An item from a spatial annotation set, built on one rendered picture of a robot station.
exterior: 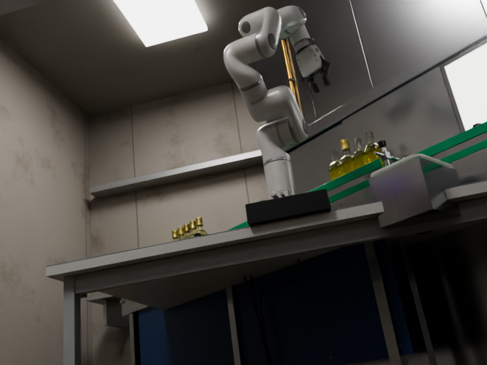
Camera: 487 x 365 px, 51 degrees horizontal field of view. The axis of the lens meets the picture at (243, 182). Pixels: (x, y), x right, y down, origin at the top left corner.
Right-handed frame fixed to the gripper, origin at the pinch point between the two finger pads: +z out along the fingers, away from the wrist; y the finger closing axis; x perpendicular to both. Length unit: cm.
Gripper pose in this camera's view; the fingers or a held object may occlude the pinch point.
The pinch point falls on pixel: (320, 85)
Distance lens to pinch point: 202.6
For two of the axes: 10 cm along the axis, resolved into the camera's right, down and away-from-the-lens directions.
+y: -6.4, 3.6, 6.7
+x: -6.6, 1.7, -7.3
